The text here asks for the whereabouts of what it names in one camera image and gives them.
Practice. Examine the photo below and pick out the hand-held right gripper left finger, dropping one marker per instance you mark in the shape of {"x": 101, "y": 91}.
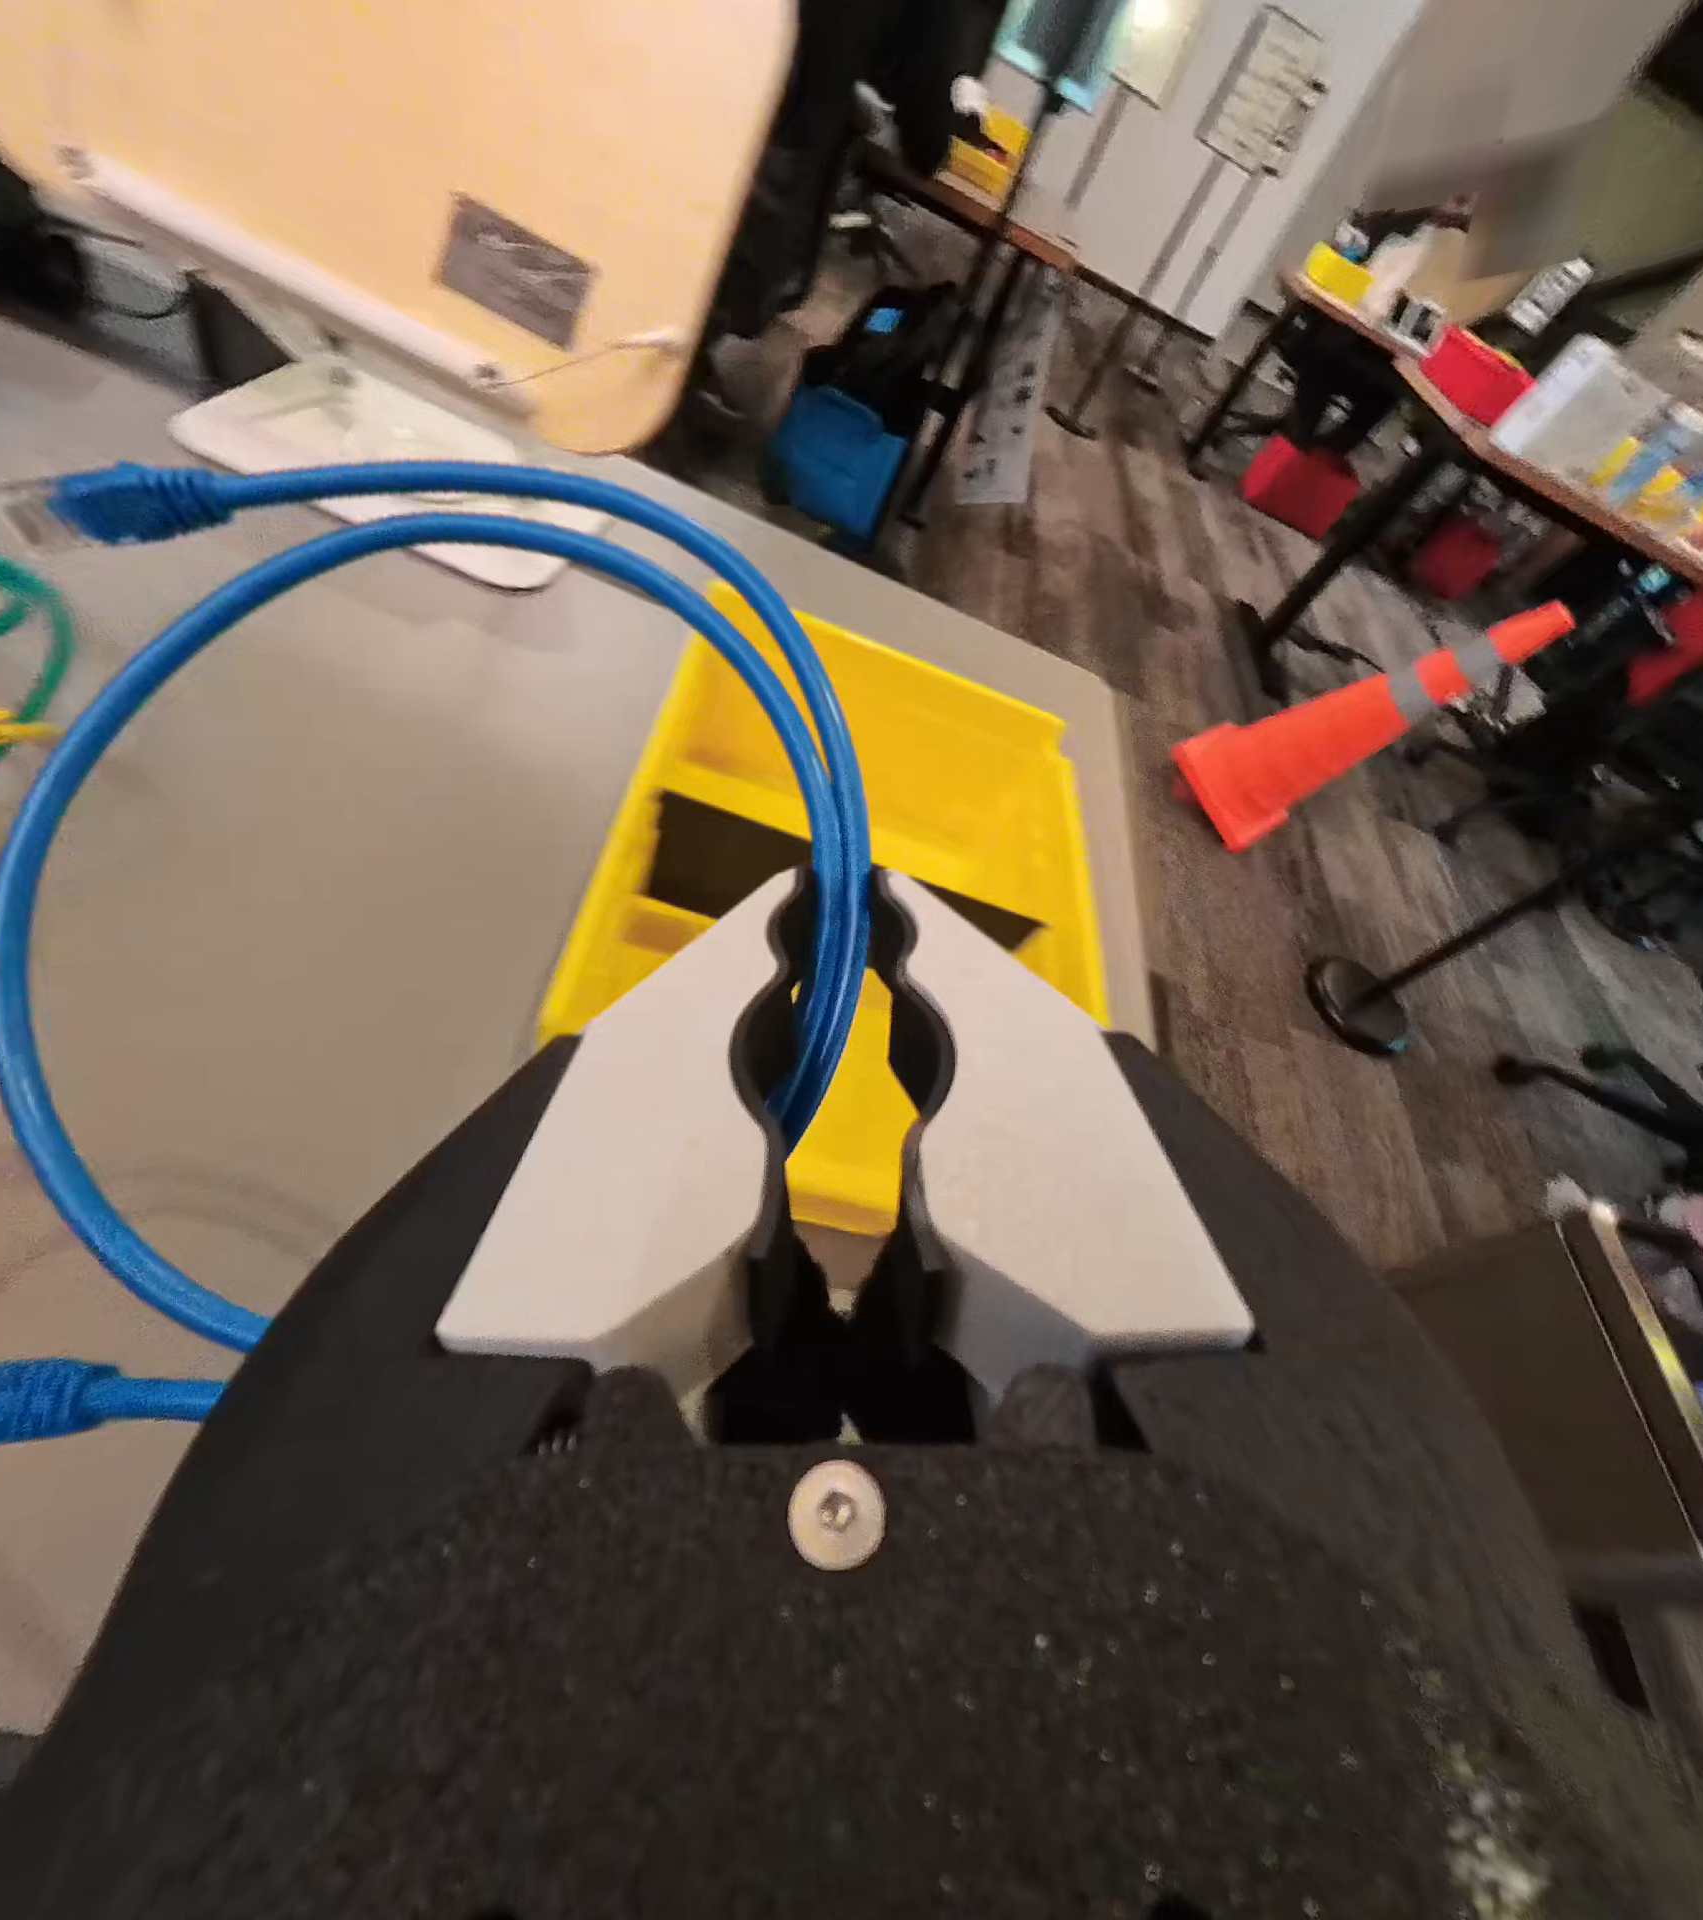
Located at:
{"x": 613, "y": 1170}

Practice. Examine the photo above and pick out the wooden board with white rail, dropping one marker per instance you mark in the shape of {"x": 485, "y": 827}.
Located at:
{"x": 343, "y": 150}

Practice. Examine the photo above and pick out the black bin divider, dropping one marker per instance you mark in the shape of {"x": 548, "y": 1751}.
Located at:
{"x": 704, "y": 857}

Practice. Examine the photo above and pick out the metal edged case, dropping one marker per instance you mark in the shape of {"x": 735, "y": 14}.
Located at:
{"x": 1678, "y": 1395}

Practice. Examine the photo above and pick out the black round floor stand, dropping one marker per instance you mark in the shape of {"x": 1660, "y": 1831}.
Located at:
{"x": 1359, "y": 1006}

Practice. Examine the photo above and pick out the orange striped traffic cone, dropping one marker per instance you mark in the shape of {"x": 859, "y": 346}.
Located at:
{"x": 1303, "y": 738}

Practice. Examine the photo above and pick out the red box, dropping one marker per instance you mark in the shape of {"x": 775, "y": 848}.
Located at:
{"x": 1303, "y": 482}

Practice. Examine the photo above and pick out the red plastic bin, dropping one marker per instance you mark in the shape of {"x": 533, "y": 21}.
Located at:
{"x": 1474, "y": 374}

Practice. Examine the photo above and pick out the blue storage box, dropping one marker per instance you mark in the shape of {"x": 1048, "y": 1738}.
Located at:
{"x": 836, "y": 449}

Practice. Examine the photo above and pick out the wooden work table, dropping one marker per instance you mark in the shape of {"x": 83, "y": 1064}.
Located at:
{"x": 1541, "y": 482}

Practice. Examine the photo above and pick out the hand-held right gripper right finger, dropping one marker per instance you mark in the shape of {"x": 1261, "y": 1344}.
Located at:
{"x": 1078, "y": 1186}

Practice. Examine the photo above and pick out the yellow plastic bin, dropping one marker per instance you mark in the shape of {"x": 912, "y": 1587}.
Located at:
{"x": 943, "y": 781}

